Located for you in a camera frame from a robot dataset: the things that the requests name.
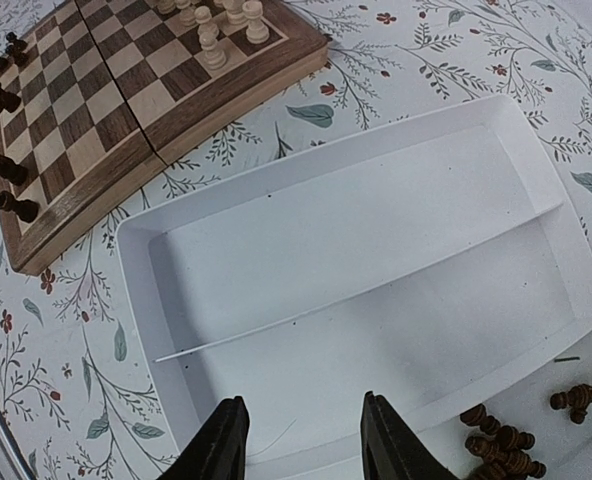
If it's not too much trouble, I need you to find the white plastic compartment tray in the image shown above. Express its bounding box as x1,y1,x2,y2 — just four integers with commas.
117,95,592,479

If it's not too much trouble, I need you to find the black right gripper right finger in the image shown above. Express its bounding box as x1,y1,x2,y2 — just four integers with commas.
360,392,457,480

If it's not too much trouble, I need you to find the wooden chess board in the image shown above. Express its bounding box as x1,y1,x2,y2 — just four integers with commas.
0,1,328,275

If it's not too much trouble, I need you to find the light pawn seven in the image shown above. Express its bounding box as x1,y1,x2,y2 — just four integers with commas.
194,5,220,36

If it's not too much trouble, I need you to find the light bishop piece right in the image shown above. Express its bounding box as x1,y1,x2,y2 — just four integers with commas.
176,0,200,27

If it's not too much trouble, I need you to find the dark chess piece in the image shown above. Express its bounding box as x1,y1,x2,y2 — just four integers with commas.
0,154,28,186
0,190,40,223

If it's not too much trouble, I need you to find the light pawn six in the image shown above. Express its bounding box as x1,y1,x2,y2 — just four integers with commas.
156,0,176,15

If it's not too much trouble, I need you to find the dark chess piece apart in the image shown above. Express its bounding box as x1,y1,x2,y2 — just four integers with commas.
549,384,592,425

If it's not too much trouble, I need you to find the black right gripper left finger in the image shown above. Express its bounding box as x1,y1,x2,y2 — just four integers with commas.
158,396,250,480

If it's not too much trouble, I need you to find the floral patterned table mat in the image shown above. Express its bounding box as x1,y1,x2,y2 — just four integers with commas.
0,1,592,479

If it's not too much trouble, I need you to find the light pawn eight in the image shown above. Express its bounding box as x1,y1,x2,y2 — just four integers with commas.
199,30,227,70

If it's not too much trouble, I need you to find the light rook far right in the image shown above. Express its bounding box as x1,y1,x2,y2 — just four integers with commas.
242,0,269,45

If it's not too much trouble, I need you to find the pile of dark chess pieces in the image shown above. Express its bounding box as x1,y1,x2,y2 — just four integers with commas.
459,404,547,479

